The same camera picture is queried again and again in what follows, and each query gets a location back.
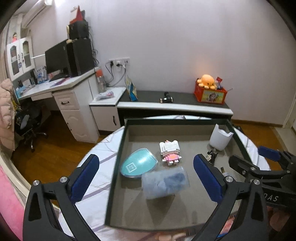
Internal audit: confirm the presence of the plastic packet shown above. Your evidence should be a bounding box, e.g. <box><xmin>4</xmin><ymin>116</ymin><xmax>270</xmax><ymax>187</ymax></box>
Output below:
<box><xmin>96</xmin><ymin>91</ymin><xmax>115</xmax><ymax>101</ymax></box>

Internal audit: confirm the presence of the teal oval case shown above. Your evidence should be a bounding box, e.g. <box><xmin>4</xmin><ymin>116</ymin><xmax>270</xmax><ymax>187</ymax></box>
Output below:
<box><xmin>120</xmin><ymin>148</ymin><xmax>159</xmax><ymax>179</ymax></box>

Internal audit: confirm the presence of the black computer tower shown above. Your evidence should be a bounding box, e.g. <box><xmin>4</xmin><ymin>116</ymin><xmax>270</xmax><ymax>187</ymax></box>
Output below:
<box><xmin>66</xmin><ymin>38</ymin><xmax>96</xmax><ymax>77</ymax></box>

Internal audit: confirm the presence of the pink white block figure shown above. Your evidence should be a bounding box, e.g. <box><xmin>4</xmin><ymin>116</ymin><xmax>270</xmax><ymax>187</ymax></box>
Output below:
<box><xmin>159</xmin><ymin>140</ymin><xmax>184</xmax><ymax>166</ymax></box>

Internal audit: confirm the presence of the small black dumbbell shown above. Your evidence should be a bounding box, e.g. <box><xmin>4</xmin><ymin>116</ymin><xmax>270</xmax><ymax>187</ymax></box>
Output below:
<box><xmin>159</xmin><ymin>92</ymin><xmax>174</xmax><ymax>104</ymax></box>

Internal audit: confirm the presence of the white plastic cup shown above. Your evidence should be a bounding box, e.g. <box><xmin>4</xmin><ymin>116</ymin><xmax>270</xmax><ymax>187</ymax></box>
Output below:
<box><xmin>209</xmin><ymin>123</ymin><xmax>233</xmax><ymax>151</ymax></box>

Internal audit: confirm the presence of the orange-capped clear bottle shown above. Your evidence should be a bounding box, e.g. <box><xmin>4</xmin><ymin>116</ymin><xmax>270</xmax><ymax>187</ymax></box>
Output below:
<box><xmin>95</xmin><ymin>67</ymin><xmax>106</xmax><ymax>93</ymax></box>

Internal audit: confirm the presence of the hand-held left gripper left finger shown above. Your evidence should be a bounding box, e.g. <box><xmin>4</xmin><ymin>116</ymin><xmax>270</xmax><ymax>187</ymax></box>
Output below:
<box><xmin>22</xmin><ymin>154</ymin><xmax>100</xmax><ymax>241</ymax></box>

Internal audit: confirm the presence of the pink bed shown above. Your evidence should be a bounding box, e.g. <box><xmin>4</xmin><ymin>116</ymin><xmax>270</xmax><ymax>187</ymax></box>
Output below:
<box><xmin>0</xmin><ymin>162</ymin><xmax>26</xmax><ymax>241</ymax></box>

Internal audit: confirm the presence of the white desk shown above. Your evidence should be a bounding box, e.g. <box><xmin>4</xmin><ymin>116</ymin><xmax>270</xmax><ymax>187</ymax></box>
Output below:
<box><xmin>17</xmin><ymin>68</ymin><xmax>100</xmax><ymax>143</ymax></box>

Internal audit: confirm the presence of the red triangular box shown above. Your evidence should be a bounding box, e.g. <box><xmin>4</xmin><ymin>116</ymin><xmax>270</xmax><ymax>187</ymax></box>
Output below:
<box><xmin>69</xmin><ymin>6</ymin><xmax>86</xmax><ymax>24</ymax></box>

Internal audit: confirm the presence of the black speaker box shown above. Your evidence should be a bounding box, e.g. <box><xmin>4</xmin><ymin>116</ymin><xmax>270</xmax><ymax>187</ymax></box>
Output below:
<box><xmin>69</xmin><ymin>21</ymin><xmax>90</xmax><ymax>40</ymax></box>

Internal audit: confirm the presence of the white wall socket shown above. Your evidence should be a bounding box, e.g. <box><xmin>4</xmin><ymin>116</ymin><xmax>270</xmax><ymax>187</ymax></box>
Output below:
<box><xmin>109</xmin><ymin>57</ymin><xmax>130</xmax><ymax>67</ymax></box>

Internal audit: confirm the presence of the black computer monitor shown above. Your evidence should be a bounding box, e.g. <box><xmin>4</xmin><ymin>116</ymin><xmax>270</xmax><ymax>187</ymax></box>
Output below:
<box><xmin>45</xmin><ymin>39</ymin><xmax>70</xmax><ymax>76</ymax></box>

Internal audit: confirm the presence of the orange octopus plush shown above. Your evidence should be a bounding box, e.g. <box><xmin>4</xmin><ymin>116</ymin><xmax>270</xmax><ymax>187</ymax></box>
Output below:
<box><xmin>196</xmin><ymin>74</ymin><xmax>217</xmax><ymax>90</ymax></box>

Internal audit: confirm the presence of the red printed storage box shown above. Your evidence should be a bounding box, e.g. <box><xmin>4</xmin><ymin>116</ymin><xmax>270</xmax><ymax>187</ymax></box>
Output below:
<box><xmin>194</xmin><ymin>81</ymin><xmax>228</xmax><ymax>105</ymax></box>

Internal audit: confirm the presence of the black power cable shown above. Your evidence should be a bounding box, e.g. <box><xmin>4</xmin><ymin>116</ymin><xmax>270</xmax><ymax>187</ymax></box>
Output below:
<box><xmin>105</xmin><ymin>61</ymin><xmax>127</xmax><ymax>87</ymax></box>

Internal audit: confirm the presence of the clear container with blue cloth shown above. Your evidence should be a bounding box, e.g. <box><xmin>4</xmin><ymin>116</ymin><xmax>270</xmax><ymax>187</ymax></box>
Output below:
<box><xmin>141</xmin><ymin>166</ymin><xmax>190</xmax><ymax>200</ymax></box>

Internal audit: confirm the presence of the pink puffer jacket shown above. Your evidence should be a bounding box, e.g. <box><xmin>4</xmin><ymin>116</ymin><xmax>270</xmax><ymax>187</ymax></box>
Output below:
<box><xmin>0</xmin><ymin>78</ymin><xmax>16</xmax><ymax>151</ymax></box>

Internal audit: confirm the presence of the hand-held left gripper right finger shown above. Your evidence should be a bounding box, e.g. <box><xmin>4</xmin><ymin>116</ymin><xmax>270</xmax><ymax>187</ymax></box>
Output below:
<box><xmin>193</xmin><ymin>154</ymin><xmax>269</xmax><ymax>241</ymax></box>

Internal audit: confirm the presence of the blue snack bag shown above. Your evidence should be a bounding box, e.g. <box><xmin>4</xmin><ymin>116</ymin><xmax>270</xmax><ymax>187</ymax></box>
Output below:
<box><xmin>125</xmin><ymin>76</ymin><xmax>139</xmax><ymax>102</ymax></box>

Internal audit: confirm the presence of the white glass-door cabinet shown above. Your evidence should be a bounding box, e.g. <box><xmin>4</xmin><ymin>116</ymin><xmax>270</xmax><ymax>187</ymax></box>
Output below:
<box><xmin>6</xmin><ymin>36</ymin><xmax>36</xmax><ymax>81</ymax></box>

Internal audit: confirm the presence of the white air conditioner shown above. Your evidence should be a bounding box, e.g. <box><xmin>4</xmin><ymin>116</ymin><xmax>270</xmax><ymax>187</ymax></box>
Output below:
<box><xmin>22</xmin><ymin>0</ymin><xmax>55</xmax><ymax>26</ymax></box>

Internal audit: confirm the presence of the black office chair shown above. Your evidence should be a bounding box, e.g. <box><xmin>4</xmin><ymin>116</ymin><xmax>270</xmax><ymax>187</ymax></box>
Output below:
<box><xmin>14</xmin><ymin>102</ymin><xmax>48</xmax><ymax>153</ymax></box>

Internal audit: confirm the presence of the black hair clip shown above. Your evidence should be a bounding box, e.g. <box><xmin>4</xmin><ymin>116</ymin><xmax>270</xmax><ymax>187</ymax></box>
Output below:
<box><xmin>206</xmin><ymin>150</ymin><xmax>219</xmax><ymax>165</ymax></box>

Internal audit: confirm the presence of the large black-rimmed cardboard box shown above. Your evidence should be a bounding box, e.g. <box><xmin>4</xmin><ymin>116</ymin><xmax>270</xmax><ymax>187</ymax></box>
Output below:
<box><xmin>105</xmin><ymin>118</ymin><xmax>246</xmax><ymax>232</ymax></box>

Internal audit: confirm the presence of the black white low cabinet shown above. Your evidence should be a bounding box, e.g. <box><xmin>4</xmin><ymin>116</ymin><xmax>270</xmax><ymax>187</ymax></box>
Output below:
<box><xmin>117</xmin><ymin>90</ymin><xmax>234</xmax><ymax>124</ymax></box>

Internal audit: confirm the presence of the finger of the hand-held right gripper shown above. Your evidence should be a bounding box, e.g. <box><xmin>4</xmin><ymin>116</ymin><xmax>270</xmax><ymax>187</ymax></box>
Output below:
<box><xmin>257</xmin><ymin>146</ymin><xmax>296</xmax><ymax>171</ymax></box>
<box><xmin>228</xmin><ymin>155</ymin><xmax>266</xmax><ymax>179</ymax></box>

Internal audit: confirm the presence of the white nightstand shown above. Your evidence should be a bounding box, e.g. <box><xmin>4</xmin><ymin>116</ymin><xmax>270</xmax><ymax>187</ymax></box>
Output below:
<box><xmin>89</xmin><ymin>87</ymin><xmax>127</xmax><ymax>131</ymax></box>

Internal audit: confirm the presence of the purple mouse pad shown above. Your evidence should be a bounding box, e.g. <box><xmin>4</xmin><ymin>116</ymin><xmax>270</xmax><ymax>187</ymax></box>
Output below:
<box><xmin>50</xmin><ymin>77</ymin><xmax>70</xmax><ymax>88</ymax></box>

